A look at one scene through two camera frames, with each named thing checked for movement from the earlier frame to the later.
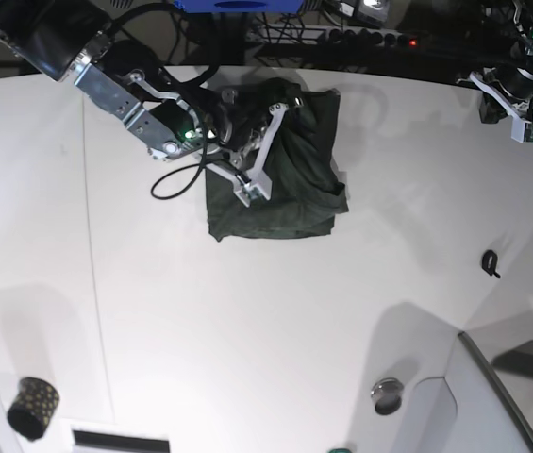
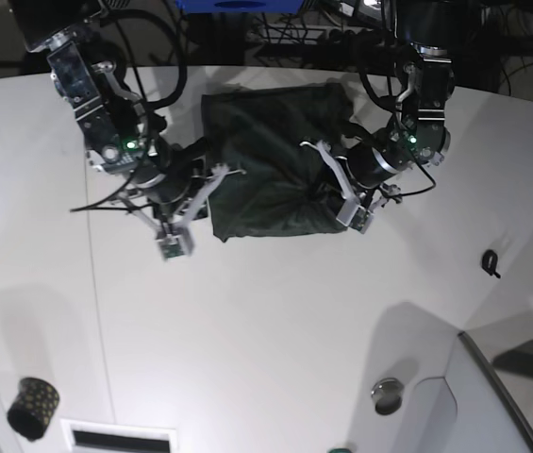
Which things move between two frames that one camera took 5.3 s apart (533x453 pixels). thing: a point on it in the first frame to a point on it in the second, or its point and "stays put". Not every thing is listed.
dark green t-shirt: x=301 y=165 stays put
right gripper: x=511 y=86 to x=372 y=163
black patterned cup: x=32 y=408 stays put
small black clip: x=490 y=261 stays put
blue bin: x=241 y=7 stays put
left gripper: x=241 y=112 to x=165 y=176
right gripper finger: x=259 y=184 to x=175 y=240
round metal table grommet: x=387 y=395 stays put
